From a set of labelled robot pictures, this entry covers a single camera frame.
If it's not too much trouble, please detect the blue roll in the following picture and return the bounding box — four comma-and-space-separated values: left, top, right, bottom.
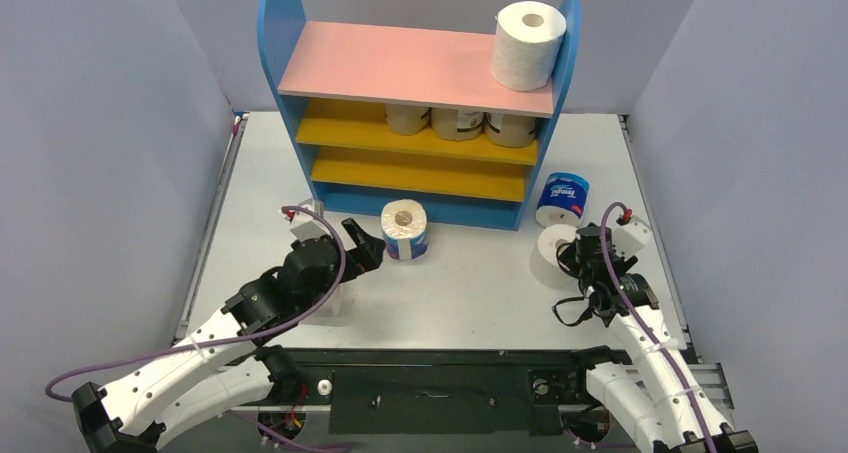
380, 199, 428, 261
535, 172, 590, 227

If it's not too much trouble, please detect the white roll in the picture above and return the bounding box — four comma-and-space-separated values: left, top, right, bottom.
529, 224, 576, 288
491, 1, 567, 92
315, 285, 344, 318

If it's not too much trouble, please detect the brown printed paper roll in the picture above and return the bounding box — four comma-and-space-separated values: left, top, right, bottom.
384, 104, 431, 136

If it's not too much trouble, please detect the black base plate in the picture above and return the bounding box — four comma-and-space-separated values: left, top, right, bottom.
256, 346, 632, 436

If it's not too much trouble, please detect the blue shelf with coloured boards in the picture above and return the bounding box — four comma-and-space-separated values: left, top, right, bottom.
256, 0, 582, 230

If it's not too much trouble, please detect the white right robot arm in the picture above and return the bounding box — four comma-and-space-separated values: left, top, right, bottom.
556, 223, 759, 452

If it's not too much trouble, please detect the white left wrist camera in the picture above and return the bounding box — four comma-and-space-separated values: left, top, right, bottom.
281, 198, 327, 242

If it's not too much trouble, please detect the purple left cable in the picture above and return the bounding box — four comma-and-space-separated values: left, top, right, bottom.
44, 204, 356, 453

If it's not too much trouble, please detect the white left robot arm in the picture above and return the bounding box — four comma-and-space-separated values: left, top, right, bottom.
71, 218, 386, 452

